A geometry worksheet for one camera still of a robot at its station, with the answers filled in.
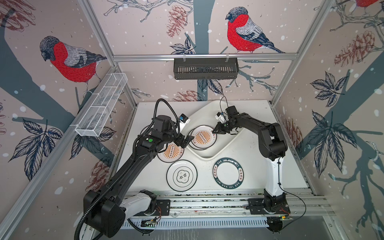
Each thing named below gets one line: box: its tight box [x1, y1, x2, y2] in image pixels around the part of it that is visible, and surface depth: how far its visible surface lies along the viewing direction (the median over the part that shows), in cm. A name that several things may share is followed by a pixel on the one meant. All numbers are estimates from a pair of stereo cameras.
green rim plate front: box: [212, 157, 244, 189], surface depth 87 cm
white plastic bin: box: [179, 100, 246, 161], surface depth 99 cm
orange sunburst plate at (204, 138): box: [192, 125, 217, 149], surface depth 100 cm
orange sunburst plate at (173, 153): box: [157, 141, 185, 163], surface depth 94 cm
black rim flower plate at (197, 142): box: [188, 128, 204, 151], surface depth 99 cm
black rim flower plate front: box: [166, 159, 198, 192], surface depth 85 cm
